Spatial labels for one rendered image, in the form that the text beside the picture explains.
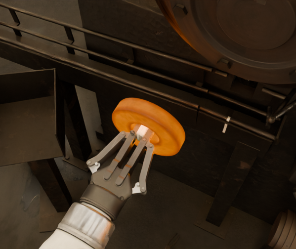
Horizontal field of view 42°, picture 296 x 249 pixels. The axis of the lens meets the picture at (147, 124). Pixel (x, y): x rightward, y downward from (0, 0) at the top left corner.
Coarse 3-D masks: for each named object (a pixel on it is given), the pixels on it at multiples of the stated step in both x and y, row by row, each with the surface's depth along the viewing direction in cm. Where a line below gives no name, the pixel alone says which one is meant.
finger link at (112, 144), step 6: (120, 132) 76; (114, 138) 75; (120, 138) 75; (108, 144) 75; (114, 144) 75; (120, 144) 77; (102, 150) 74; (108, 150) 74; (114, 150) 76; (96, 156) 74; (102, 156) 73; (108, 156) 75; (90, 162) 73; (102, 162) 75
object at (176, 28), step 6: (156, 0) 74; (162, 0) 74; (162, 6) 75; (162, 12) 76; (168, 12) 75; (168, 18) 77; (174, 24) 77; (180, 30) 78; (180, 36) 79; (270, 84) 78; (276, 84) 77; (282, 84) 76; (288, 84) 75; (294, 84) 74
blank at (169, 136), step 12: (120, 108) 75; (132, 108) 73; (144, 108) 73; (156, 108) 73; (120, 120) 79; (132, 120) 76; (144, 120) 74; (156, 120) 72; (168, 120) 73; (156, 132) 76; (168, 132) 73; (180, 132) 75; (156, 144) 80; (168, 144) 77; (180, 144) 76
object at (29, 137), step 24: (24, 72) 101; (48, 72) 102; (0, 96) 108; (24, 96) 109; (48, 96) 111; (0, 120) 108; (24, 120) 107; (48, 120) 107; (0, 144) 104; (24, 144) 103; (48, 144) 103; (48, 168) 121; (48, 192) 136; (72, 192) 159; (48, 216) 153
